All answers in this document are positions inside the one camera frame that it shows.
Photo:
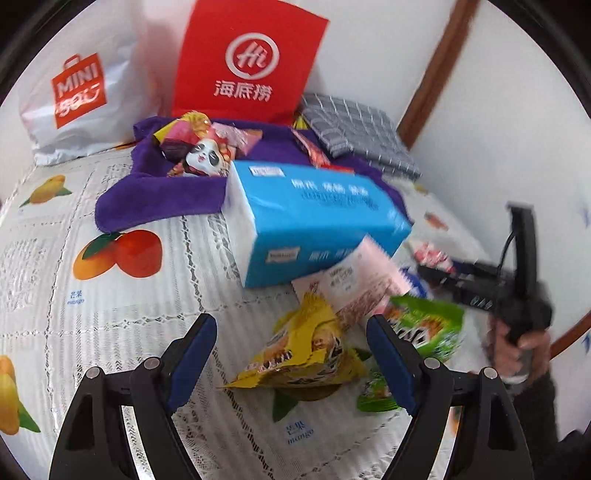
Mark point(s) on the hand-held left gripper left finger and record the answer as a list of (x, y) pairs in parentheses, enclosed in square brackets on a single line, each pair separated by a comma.
[(191, 364)]

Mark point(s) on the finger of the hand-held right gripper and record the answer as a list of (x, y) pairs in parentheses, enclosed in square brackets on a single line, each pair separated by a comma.
[(455, 288), (478, 269)]

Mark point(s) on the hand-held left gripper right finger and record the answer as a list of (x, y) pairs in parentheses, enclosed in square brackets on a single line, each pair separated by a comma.
[(392, 364)]

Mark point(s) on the small red white packet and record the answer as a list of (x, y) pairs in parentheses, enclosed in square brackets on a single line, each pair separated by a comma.
[(431, 256)]

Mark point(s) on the small blue snack packet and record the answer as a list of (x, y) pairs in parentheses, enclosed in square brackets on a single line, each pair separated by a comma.
[(413, 281)]

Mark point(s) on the large pale pink packet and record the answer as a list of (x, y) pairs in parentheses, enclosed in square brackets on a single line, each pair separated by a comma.
[(355, 277)]

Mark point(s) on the bright yellow snack packet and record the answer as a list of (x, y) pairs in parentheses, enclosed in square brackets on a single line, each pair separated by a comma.
[(295, 357)]

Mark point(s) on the blue tissue pack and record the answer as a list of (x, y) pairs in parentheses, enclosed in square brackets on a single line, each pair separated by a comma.
[(314, 217)]

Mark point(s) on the red snack packet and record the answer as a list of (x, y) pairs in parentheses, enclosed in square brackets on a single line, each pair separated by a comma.
[(341, 169)]

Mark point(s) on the purple towel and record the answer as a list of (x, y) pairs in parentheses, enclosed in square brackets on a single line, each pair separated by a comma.
[(152, 194)]

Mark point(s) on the long pink snack packet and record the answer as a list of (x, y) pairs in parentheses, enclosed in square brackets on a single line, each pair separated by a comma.
[(313, 150)]

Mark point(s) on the panda face snack packet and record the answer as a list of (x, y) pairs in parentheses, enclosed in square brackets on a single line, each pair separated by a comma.
[(203, 157)]

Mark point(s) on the orange yellow snack packet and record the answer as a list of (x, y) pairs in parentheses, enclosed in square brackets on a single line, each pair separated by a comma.
[(184, 125)]

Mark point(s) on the person's right forearm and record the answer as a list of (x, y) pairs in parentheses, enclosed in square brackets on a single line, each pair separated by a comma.
[(568, 438)]

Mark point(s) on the person's right hand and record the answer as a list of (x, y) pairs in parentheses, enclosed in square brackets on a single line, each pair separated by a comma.
[(531, 355)]

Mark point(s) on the small green snack packet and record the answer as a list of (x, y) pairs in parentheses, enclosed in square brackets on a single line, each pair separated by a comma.
[(376, 392)]

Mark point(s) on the brown wooden baseboard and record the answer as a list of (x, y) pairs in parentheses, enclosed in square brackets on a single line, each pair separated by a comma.
[(572, 334)]

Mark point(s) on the fruit print tablecloth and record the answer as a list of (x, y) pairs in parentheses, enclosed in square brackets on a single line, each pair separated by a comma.
[(138, 300)]

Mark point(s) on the grey plaid folded cloth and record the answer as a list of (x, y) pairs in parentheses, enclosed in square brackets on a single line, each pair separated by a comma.
[(355, 129)]

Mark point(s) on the white plastic bag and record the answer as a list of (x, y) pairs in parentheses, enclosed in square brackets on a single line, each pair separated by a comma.
[(92, 120)]

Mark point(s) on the red paper bag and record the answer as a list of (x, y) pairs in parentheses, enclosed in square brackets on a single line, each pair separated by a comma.
[(249, 46)]

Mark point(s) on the brown wooden door frame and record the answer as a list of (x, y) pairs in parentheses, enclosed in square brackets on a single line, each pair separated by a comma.
[(434, 78)]

